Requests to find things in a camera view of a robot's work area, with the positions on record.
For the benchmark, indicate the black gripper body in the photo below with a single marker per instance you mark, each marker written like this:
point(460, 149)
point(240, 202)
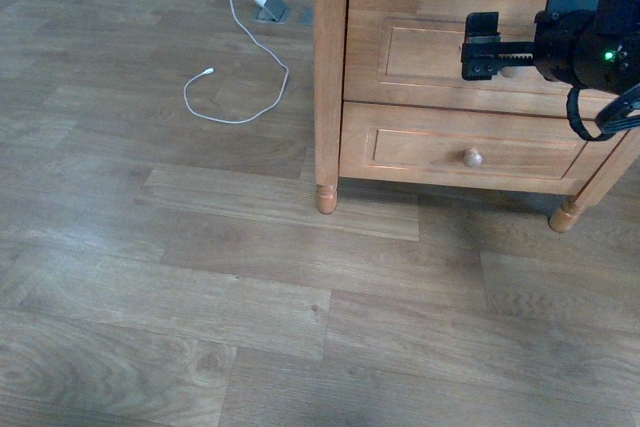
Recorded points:
point(572, 50)

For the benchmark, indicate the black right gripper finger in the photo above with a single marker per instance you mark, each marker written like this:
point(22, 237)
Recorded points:
point(484, 54)

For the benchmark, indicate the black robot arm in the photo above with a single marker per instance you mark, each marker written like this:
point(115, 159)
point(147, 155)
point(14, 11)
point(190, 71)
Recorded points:
point(612, 16)

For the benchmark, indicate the upper wooden drawer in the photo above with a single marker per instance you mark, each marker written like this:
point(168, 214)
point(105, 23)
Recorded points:
point(408, 52)

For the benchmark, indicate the wooden drawer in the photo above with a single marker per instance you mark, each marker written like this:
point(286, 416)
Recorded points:
point(426, 146)
point(408, 52)

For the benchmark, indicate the round wooden drawer knob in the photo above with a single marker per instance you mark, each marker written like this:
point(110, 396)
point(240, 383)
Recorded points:
point(472, 158)

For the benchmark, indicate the lower wooden drawer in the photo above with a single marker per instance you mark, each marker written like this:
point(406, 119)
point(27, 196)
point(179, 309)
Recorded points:
point(426, 146)

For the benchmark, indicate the wooden nightstand cabinet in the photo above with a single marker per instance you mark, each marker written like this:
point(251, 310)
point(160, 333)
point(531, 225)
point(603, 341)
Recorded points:
point(391, 104)

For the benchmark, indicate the open grey floor socket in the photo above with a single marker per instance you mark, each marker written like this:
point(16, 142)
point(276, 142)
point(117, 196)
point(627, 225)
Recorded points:
point(273, 12)

